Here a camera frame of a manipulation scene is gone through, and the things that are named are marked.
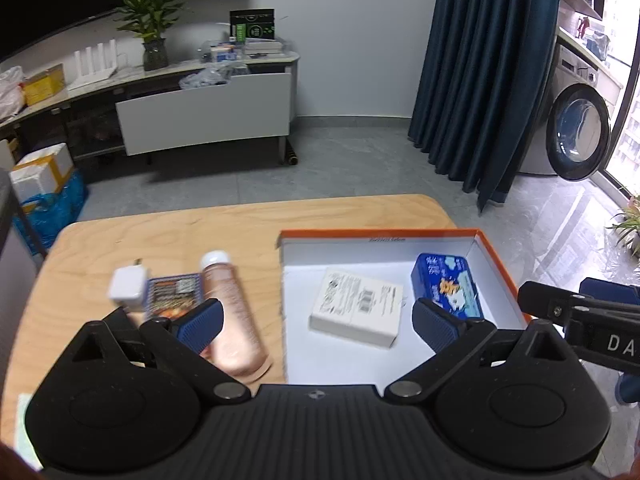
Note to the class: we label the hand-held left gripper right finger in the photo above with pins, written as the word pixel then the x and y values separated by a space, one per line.
pixel 435 327

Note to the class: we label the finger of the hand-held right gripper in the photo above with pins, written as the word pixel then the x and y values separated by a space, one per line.
pixel 540 297
pixel 607 287

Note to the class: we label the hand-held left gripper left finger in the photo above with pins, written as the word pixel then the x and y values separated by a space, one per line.
pixel 202 325

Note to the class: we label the rose gold bottle white cap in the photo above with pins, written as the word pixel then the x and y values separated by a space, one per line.
pixel 232 320

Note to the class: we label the white box with orange rim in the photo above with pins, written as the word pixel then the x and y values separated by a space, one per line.
pixel 310 250

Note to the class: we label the purple printed card box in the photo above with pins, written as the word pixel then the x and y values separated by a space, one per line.
pixel 172 292

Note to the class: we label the blue cartoon tin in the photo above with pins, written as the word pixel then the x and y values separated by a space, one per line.
pixel 445 280

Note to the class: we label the blue cloth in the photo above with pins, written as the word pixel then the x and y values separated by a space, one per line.
pixel 629 389

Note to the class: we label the potted spider plant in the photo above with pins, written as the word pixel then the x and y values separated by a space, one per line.
pixel 627 222

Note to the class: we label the white carton box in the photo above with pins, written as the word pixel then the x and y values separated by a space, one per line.
pixel 357 307

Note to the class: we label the white charger plug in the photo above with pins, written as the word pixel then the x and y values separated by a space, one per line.
pixel 127 287

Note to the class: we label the silver washing machine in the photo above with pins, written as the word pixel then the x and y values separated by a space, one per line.
pixel 575 125

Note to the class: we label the blue plastic bag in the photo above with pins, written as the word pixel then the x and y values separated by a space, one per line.
pixel 52 215

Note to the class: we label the black roll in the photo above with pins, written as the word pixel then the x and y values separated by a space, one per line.
pixel 291 155

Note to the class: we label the grey cabinet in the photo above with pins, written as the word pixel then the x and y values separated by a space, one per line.
pixel 12 270

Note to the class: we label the pale green paper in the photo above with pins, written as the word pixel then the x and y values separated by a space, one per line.
pixel 27 425

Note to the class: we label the white cabinet drawer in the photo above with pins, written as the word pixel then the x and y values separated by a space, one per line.
pixel 200 115

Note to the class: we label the laundry countertop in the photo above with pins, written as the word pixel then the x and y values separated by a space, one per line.
pixel 607 67

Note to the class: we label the white foam box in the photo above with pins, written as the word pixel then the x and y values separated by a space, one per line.
pixel 40 172

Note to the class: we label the dark blue curtain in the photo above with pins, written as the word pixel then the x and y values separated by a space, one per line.
pixel 480 70

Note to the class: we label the blue bag on countertop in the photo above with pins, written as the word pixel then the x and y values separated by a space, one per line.
pixel 597 44

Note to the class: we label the crumpled clear plastic bag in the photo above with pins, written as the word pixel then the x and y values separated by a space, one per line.
pixel 207 77

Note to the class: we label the white television cabinet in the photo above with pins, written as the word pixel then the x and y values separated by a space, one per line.
pixel 60 110

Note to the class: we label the red item on countertop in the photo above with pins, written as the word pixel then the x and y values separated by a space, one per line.
pixel 582 27

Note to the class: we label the clear plastic storage box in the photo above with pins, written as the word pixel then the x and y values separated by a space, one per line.
pixel 222 52

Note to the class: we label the white router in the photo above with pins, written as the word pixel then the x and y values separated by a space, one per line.
pixel 95 67

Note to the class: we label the yellow box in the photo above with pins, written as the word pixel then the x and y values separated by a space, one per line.
pixel 45 87

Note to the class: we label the white plastic bag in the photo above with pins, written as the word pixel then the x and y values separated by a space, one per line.
pixel 10 92

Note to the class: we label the black and green box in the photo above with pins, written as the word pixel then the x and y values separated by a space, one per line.
pixel 252 22

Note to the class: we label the green plant in glass vase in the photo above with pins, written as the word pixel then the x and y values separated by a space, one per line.
pixel 152 15

